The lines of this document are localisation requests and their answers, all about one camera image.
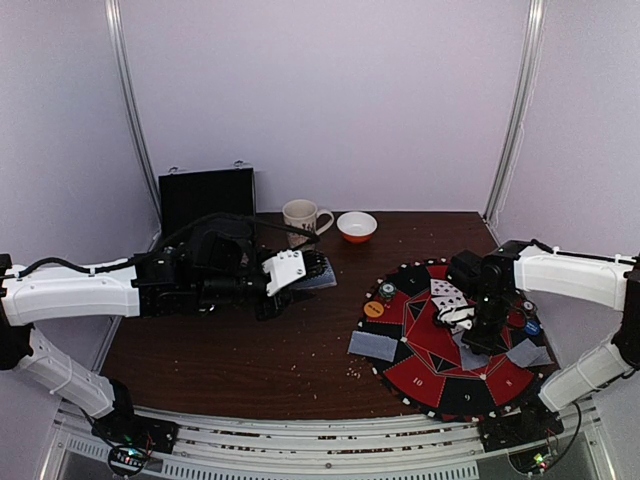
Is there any stack of poker chips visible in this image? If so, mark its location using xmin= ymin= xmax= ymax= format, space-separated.
xmin=378 ymin=281 xmax=397 ymax=304
xmin=521 ymin=301 xmax=537 ymax=316

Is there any blue small blind button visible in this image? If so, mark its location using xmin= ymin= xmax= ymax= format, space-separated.
xmin=524 ymin=321 xmax=541 ymax=336

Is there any nine of diamonds card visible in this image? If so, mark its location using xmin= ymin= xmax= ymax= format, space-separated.
xmin=430 ymin=278 xmax=463 ymax=297

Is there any deck of playing cards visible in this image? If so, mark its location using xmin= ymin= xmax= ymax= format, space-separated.
xmin=291 ymin=258 xmax=337 ymax=290

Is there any face down community card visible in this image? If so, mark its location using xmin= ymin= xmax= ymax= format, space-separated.
xmin=452 ymin=332 xmax=490 ymax=371

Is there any orange big blind button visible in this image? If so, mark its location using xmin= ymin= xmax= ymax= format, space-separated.
xmin=363 ymin=301 xmax=386 ymax=319

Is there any face up spades card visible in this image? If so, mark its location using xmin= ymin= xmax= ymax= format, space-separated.
xmin=431 ymin=296 xmax=468 ymax=312

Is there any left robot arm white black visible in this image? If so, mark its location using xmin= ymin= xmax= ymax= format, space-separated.
xmin=1 ymin=213 xmax=328 ymax=450

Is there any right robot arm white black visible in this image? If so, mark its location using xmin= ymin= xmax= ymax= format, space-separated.
xmin=436 ymin=240 xmax=639 ymax=447

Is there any black poker chip case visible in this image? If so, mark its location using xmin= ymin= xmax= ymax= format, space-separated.
xmin=157 ymin=167 xmax=256 ymax=245

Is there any white floral ceramic mug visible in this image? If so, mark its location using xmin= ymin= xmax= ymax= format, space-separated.
xmin=282 ymin=199 xmax=334 ymax=236

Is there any red black poker mat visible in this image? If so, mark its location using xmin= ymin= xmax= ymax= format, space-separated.
xmin=350 ymin=258 xmax=555 ymax=421

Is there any orange white ceramic bowl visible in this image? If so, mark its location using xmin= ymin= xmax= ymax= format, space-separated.
xmin=337 ymin=211 xmax=378 ymax=244

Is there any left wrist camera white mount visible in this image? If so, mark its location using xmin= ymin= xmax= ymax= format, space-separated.
xmin=261 ymin=250 xmax=306 ymax=297

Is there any left aluminium frame post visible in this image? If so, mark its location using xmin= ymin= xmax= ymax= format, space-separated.
xmin=104 ymin=0 xmax=162 ymax=227

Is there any aluminium frame post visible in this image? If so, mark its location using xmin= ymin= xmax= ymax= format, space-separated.
xmin=104 ymin=0 xmax=162 ymax=227
xmin=483 ymin=0 xmax=547 ymax=229

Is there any aluminium front rail base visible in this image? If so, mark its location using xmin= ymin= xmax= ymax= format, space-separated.
xmin=42 ymin=392 xmax=619 ymax=480

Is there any right aluminium frame post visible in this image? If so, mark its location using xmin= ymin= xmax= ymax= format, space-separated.
xmin=483 ymin=0 xmax=547 ymax=229

